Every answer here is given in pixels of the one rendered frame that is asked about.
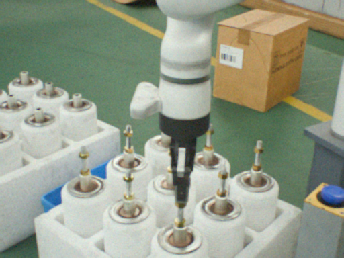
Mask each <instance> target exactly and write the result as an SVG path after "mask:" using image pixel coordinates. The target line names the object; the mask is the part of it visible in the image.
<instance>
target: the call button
mask: <svg viewBox="0 0 344 258"><path fill-rule="evenodd" d="M321 195H322V197H323V199H324V200H325V201H326V202H329V203H331V204H340V203H341V202H343V201H344V190H343V189H342V188H341V187H337V186H335V185H328V186H324V187H323V188H322V192H321Z"/></svg>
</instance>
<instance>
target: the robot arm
mask: <svg viewBox="0 0 344 258"><path fill-rule="evenodd" d="M156 1H157V5H158V6H159V9H160V10H161V11H162V12H163V13H164V14H165V15H167V29H166V32H165V35H164V38H163V40H162V44H161V67H160V74H161V75H160V81H159V88H156V87H155V86H154V85H152V83H145V82H143V83H139V85H138V86H137V88H136V91H135V94H134V97H133V99H132V103H131V104H130V116H131V117H132V118H134V119H145V118H148V117H149V116H151V115H152V114H155V113H156V112H159V130H160V131H161V132H162V133H163V134H165V135H166V136H170V137H171V143H170V155H171V172H172V179H173V180H172V184H173V186H175V202H177V203H188V201H189V186H190V181H191V178H190V175H191V172H193V170H194V159H195V155H196V144H197V138H198V137H201V136H203V135H205V133H207V131H208V129H209V127H210V101H211V86H210V66H211V40H212V32H213V25H214V19H215V15H216V12H219V11H222V10H223V9H227V8H229V7H232V6H234V5H237V4H239V3H240V2H244V1H247V0H156ZM330 132H331V134H332V135H333V136H334V137H335V138H337V139H339V140H341V141H343V142H344V58H343V66H342V69H341V75H340V81H339V86H338V90H337V98H336V101H335V109H334V112H333V121H332V124H331V129H330Z"/></svg>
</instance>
